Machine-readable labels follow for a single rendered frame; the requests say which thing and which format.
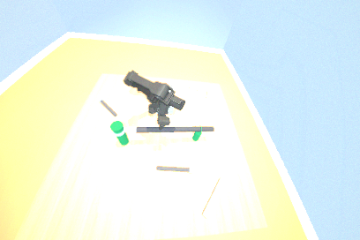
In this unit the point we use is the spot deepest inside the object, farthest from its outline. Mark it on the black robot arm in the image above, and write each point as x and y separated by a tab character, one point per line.
154	92

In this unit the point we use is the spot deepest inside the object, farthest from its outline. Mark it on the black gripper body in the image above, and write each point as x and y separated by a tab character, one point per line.
163	119

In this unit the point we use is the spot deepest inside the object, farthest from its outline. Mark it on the white cylindrical tube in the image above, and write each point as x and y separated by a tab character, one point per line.
214	198

